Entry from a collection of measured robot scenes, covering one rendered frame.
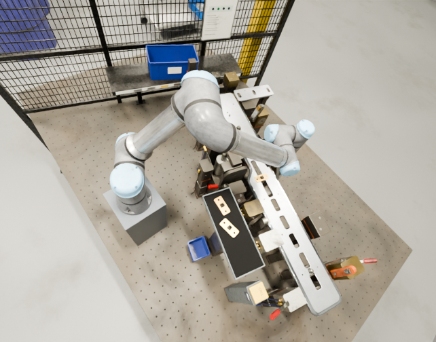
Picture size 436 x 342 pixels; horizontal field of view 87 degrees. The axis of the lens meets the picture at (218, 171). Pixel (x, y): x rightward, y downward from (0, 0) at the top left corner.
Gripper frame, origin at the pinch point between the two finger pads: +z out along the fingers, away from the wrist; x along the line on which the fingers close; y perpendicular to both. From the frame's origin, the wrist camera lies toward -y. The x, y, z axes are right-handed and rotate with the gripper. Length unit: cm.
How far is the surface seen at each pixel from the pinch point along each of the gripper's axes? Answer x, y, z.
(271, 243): -34.4, -17.1, 1.1
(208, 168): 11.2, -29.8, 4.3
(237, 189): -4.4, -20.2, 4.0
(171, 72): 82, -28, 3
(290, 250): -40.6, -4.3, 11.7
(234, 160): 6.7, -19.9, -6.8
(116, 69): 97, -59, 10
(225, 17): 101, 13, -19
